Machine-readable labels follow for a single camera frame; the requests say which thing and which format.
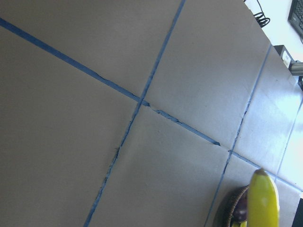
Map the black keyboard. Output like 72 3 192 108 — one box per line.
287 0 303 42

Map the brown wicker basket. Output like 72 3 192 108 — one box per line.
221 185 249 227

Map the yellow banana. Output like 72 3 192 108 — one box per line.
247 168 280 227

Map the black monitor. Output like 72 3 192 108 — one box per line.
292 198 303 227

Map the yellow starfruit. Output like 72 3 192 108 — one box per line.
231 221 247 227

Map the small metal cup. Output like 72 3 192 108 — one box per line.
290 62 303 76

